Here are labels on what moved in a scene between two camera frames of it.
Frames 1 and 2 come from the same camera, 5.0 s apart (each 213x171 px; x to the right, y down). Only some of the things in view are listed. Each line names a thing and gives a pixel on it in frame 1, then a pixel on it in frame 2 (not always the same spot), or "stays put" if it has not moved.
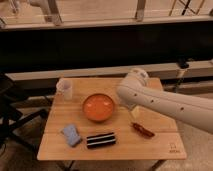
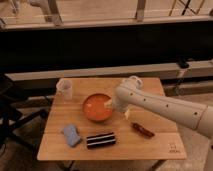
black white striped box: (100, 140) stays put
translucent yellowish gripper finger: (134, 112) -> (127, 114)
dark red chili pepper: (142, 131) stays put
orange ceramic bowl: (98, 107) stays put
